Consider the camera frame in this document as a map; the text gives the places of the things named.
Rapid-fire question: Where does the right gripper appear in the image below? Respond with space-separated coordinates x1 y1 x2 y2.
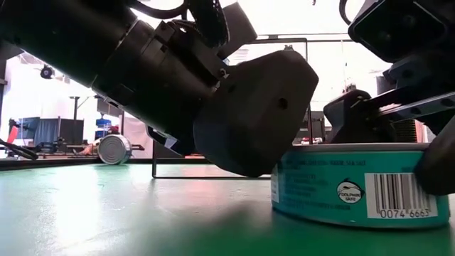
323 46 455 196

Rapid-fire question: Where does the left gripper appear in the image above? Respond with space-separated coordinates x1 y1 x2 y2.
92 19 319 178

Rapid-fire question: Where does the wooden shelf black frame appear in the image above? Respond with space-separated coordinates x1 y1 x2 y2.
151 37 314 180

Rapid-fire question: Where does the silver-lid tin can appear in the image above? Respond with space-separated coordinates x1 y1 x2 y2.
270 142 451 229

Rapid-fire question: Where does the teal-label can silver lid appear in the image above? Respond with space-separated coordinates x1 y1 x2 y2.
97 134 133 166

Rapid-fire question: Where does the white sheet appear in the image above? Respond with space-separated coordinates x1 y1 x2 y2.
122 113 154 159

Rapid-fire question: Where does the blue curtain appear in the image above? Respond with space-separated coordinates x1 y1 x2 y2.
35 119 60 143

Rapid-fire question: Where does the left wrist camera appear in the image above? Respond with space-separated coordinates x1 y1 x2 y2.
216 1 257 60

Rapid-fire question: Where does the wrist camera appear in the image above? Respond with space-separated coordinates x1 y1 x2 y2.
216 1 257 60
348 0 449 63

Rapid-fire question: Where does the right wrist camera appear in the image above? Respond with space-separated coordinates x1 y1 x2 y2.
348 0 449 63

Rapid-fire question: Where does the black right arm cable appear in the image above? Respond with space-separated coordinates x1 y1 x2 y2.
339 0 353 26

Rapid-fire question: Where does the black aluminium rig frame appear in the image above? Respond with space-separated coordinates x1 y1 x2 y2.
0 157 210 171

